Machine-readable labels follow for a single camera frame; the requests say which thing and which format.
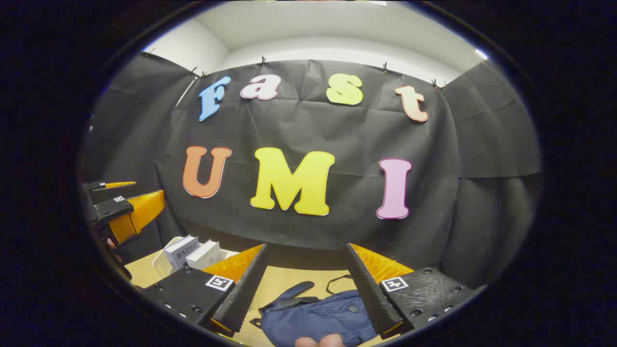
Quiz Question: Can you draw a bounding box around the row of small cloth clips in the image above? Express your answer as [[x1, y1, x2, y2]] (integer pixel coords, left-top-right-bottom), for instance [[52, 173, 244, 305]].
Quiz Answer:
[[145, 47, 449, 90]]

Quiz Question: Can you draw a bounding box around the grey book with dark picture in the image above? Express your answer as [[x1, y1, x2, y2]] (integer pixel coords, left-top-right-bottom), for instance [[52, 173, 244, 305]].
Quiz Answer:
[[164, 235, 200, 269]]

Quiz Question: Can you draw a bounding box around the blue schoolbag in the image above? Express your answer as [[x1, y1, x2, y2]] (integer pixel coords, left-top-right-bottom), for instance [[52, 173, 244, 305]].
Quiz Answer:
[[251, 276, 381, 347]]

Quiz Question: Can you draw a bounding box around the white bookshelf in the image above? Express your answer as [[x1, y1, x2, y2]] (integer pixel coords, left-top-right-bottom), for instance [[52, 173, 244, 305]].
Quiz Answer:
[[152, 236, 239, 280]]

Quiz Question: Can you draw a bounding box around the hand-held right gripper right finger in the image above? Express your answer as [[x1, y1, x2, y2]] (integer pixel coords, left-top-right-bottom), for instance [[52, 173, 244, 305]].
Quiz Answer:
[[345, 243, 485, 340]]

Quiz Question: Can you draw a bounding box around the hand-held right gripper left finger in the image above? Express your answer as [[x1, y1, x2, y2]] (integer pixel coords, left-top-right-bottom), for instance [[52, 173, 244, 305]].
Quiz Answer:
[[140, 243, 269, 338]]

